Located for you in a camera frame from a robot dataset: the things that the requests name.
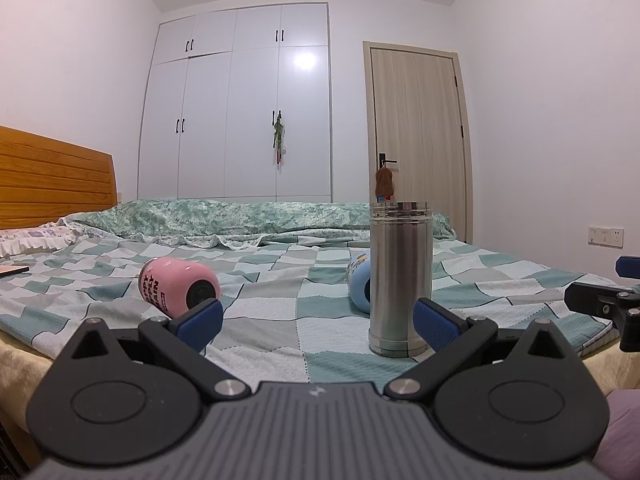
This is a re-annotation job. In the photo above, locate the pink cup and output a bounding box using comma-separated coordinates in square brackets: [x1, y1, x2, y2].
[139, 256, 221, 320]

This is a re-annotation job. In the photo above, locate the brown hanging ornament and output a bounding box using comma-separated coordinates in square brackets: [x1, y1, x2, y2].
[375, 167, 396, 203]

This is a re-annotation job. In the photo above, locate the floral pillow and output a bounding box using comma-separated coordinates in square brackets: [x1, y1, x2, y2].
[0, 224, 90, 262]

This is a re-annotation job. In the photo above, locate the green hanging ornament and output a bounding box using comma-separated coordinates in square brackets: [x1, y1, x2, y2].
[271, 110, 286, 165]

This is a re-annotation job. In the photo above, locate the stainless steel thermos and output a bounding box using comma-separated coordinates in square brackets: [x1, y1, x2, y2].
[368, 200, 434, 359]

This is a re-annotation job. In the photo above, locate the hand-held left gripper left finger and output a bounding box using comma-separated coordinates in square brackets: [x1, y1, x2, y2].
[52, 298, 252, 402]

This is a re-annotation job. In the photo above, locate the blue cup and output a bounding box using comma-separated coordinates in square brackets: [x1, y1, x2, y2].
[346, 248, 372, 314]

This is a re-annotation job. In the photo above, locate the wooden door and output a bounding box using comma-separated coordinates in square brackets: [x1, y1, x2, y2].
[363, 40, 474, 244]

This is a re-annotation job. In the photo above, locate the wooden headboard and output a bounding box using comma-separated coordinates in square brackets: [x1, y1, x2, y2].
[0, 125, 119, 231]

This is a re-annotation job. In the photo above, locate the green floral quilt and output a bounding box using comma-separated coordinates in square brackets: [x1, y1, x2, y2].
[60, 199, 457, 252]

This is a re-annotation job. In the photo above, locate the checkered bedsheet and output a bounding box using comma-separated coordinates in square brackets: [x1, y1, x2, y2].
[0, 232, 622, 397]

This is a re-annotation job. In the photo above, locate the white wardrobe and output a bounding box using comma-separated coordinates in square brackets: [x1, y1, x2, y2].
[137, 2, 334, 206]

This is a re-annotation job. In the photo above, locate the white wall socket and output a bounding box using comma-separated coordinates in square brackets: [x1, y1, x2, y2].
[588, 225, 625, 249]

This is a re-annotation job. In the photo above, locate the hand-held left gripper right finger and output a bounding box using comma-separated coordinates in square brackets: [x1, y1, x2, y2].
[382, 297, 585, 402]

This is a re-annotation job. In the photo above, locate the pink cloth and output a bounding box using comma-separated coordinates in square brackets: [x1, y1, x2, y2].
[606, 388, 640, 480]

